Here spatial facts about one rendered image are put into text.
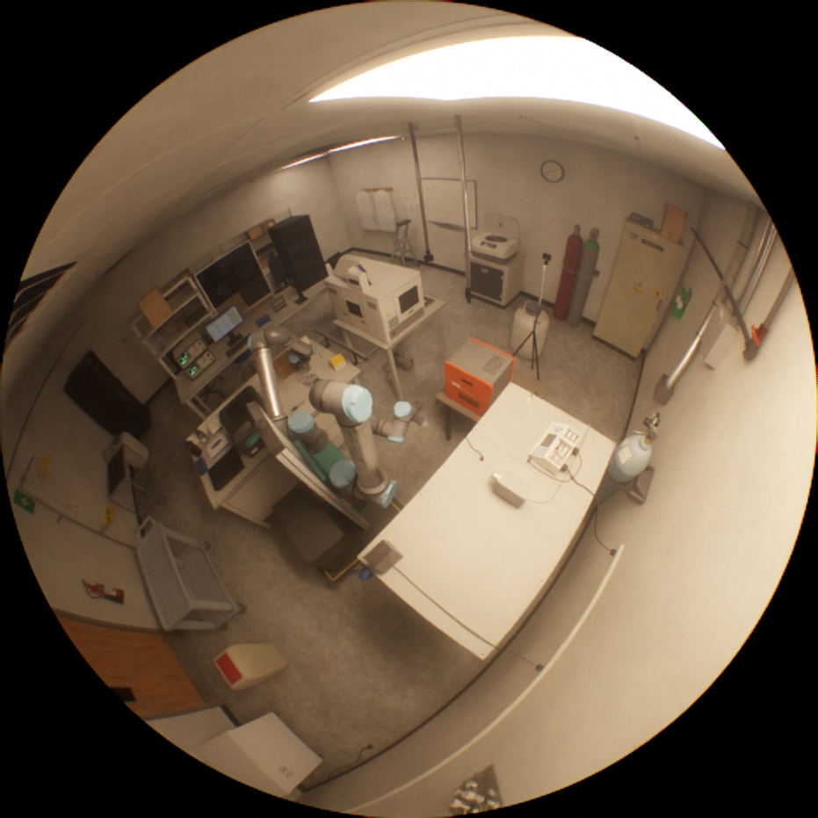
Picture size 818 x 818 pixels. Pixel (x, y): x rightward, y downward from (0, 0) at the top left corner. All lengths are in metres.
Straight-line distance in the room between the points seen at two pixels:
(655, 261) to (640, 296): 0.56
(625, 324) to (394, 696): 5.06
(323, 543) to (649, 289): 4.40
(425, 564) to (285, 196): 6.91
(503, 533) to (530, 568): 0.19
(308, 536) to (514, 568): 1.37
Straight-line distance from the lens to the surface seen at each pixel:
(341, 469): 1.43
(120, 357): 6.78
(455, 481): 1.27
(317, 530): 2.02
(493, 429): 1.41
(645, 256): 4.01
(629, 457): 1.77
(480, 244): 4.50
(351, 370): 2.58
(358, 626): 2.79
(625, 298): 4.23
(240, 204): 6.63
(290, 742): 3.32
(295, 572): 3.03
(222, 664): 2.80
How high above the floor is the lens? 2.63
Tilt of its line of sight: 53 degrees down
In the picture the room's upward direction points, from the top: 13 degrees counter-clockwise
